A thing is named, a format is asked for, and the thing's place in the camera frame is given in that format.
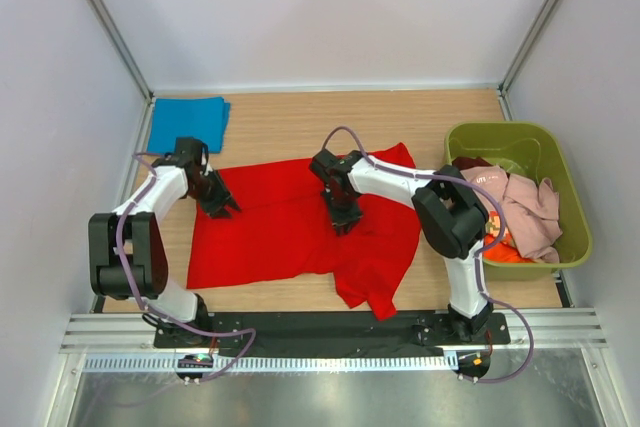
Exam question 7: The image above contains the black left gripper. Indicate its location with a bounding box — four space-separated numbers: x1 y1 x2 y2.
187 169 240 219

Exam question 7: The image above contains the red t-shirt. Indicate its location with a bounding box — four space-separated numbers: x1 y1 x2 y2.
186 159 421 320

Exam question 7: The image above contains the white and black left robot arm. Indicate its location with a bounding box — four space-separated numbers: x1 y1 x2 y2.
88 137 241 347

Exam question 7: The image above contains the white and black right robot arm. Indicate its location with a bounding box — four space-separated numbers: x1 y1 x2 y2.
310 149 493 343

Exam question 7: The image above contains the folded blue t-shirt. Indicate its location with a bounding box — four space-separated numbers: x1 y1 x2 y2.
147 97 231 153

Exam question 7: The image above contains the dark maroon t-shirt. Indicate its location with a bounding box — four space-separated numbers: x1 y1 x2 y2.
451 156 493 171

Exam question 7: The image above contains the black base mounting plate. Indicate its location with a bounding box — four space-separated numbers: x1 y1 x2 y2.
143 310 511 359

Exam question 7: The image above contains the white printed t-shirt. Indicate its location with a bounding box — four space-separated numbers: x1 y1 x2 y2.
486 210 508 238

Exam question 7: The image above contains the orange t-shirt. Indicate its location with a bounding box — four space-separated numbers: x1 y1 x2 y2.
483 243 533 264

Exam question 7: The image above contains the pink t-shirt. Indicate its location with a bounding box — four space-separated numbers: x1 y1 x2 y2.
462 166 562 264

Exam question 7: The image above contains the olive green plastic bin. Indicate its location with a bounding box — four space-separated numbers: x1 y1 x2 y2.
445 122 593 280

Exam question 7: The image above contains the white slotted cable duct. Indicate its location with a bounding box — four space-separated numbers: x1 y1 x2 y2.
83 351 458 375

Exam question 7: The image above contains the aluminium front rail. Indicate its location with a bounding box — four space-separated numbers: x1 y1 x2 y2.
61 308 607 358

